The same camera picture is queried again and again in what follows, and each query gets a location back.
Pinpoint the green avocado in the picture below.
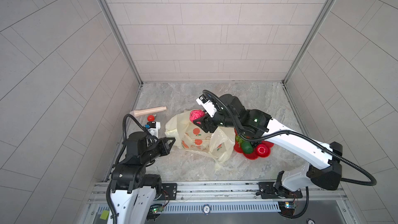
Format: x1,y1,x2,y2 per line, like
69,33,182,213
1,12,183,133
240,141,254,155

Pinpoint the green block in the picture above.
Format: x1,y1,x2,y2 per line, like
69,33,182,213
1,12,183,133
99,210,109,220

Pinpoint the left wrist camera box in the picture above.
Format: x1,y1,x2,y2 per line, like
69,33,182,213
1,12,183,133
144,121,161,138

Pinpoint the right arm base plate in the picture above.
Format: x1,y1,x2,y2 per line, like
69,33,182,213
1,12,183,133
256,182,303,199

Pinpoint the black corrugated cable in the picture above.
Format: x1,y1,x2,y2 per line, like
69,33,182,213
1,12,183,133
113,113,150,166

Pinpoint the wooden rolling pin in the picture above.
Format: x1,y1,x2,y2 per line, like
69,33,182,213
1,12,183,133
130,106,167,117

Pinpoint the small red ball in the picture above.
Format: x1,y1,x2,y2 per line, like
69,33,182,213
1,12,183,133
147,115,155,122

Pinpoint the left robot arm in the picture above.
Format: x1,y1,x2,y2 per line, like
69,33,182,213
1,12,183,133
106,131,176,224

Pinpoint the cream plastic bag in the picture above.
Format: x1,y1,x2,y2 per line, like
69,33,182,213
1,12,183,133
165,111,235,169

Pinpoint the aluminium mounting rail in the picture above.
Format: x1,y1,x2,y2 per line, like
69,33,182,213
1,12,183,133
87,180,347,204

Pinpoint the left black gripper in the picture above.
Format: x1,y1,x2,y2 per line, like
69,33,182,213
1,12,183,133
139,136,176,164

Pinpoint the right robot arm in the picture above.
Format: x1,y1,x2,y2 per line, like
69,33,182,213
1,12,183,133
194,90,377,192

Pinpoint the red flower-shaped bowl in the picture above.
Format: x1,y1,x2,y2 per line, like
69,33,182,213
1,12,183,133
234,130,274,160

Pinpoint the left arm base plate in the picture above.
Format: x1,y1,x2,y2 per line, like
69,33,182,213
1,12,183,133
155,183,178,201

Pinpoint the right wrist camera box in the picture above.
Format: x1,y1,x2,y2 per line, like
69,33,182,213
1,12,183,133
196,94,217,118

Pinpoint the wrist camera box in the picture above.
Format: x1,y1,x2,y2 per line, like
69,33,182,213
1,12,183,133
144,121,161,138
196,94,217,118

